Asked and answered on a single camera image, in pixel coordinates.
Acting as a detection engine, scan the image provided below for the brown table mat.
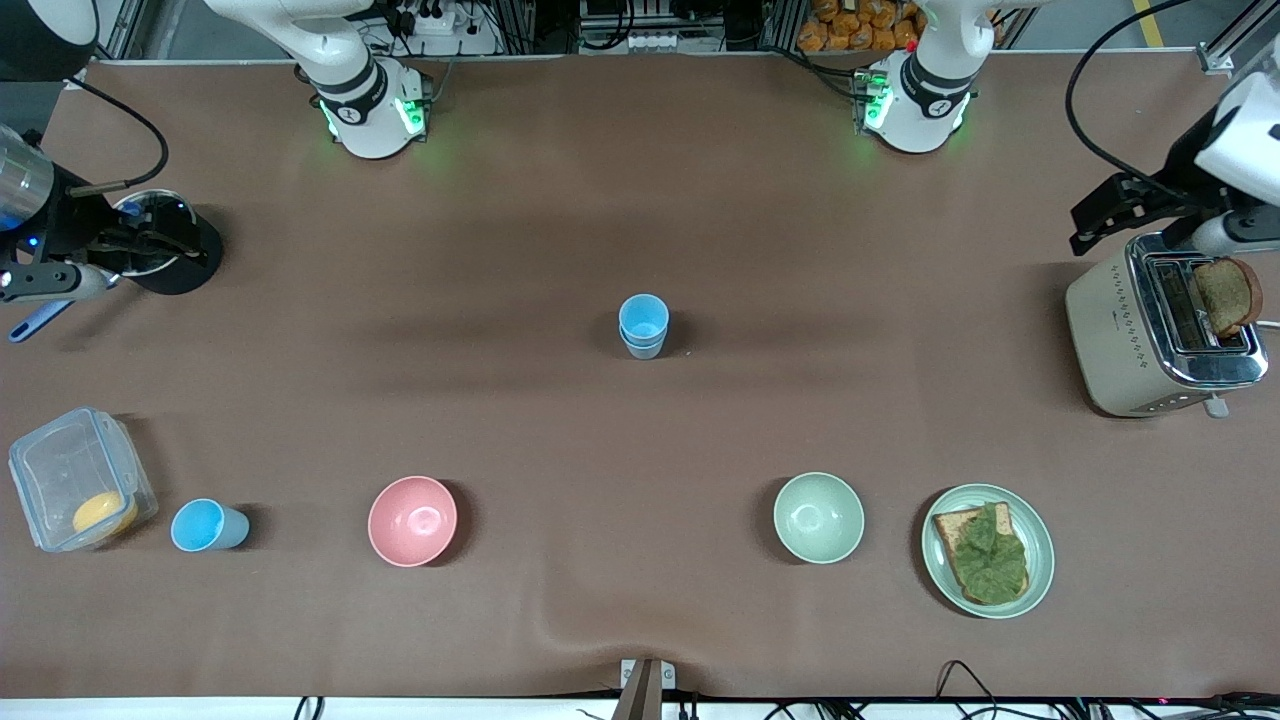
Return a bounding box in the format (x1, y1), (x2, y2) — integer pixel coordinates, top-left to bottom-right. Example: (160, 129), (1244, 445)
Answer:
(0, 55), (1280, 701)

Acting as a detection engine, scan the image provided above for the green lettuce leaf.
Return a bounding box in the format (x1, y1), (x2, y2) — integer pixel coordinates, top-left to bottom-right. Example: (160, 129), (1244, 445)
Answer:
(950, 503), (1029, 604)

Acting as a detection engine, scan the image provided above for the pink bowl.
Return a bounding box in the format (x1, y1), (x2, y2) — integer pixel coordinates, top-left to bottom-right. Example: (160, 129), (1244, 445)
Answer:
(367, 475), (459, 568)

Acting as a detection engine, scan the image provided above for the beige and chrome toaster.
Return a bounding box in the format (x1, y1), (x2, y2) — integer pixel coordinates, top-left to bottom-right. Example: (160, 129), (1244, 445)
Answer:
(1064, 233), (1271, 419)

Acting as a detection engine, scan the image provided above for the pale green plate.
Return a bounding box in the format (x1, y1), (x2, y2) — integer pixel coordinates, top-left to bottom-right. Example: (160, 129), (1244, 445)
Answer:
(921, 483), (1056, 620)

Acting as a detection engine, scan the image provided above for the white power strip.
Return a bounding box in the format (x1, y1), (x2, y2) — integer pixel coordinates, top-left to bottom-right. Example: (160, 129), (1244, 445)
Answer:
(400, 3), (463, 37)

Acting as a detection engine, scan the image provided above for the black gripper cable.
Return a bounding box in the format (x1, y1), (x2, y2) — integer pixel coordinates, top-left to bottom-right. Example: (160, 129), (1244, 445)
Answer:
(1064, 0), (1201, 201)
(62, 75), (169, 196)

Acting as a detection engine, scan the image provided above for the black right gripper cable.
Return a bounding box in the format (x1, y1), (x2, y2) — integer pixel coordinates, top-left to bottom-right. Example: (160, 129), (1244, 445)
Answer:
(62, 75), (169, 196)

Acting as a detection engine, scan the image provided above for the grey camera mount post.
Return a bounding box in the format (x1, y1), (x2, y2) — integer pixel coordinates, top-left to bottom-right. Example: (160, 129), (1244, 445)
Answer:
(612, 657), (677, 720)

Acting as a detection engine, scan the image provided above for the pale green bowl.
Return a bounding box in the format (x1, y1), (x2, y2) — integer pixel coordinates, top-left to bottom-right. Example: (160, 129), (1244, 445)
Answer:
(772, 471), (866, 565)

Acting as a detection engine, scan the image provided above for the dark toast slice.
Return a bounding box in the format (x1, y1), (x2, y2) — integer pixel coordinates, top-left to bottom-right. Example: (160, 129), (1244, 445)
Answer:
(1190, 257), (1264, 338)

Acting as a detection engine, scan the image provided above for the aluminium frame profile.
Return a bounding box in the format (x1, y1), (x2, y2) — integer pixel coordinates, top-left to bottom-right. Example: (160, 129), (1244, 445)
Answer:
(95, 0), (191, 83)
(1195, 0), (1280, 81)

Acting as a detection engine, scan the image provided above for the yellow round food piece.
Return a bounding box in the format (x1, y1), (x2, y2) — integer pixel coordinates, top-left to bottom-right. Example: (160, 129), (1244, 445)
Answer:
(72, 490), (139, 536)

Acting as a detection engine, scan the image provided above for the clear plastic storage container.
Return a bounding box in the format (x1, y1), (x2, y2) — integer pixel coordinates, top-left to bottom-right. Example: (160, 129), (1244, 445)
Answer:
(8, 406), (159, 553)

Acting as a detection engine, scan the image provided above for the brown bread slice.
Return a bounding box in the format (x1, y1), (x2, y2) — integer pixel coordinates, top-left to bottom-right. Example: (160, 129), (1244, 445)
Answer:
(932, 502), (1031, 606)

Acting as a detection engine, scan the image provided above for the white electronics box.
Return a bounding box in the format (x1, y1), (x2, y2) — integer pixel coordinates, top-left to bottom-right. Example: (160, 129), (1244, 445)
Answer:
(578, 0), (683, 55)

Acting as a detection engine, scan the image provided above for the orange bread rolls pile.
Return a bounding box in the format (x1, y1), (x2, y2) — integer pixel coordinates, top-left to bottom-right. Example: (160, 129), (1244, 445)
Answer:
(798, 0), (923, 53)

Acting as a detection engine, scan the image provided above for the black saucepan with blue handle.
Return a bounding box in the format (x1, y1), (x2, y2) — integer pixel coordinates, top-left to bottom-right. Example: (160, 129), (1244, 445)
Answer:
(8, 188), (225, 344)

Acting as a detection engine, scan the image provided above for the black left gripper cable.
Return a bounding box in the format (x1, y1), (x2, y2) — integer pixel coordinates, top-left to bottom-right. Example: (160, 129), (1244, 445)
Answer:
(1064, 0), (1201, 201)

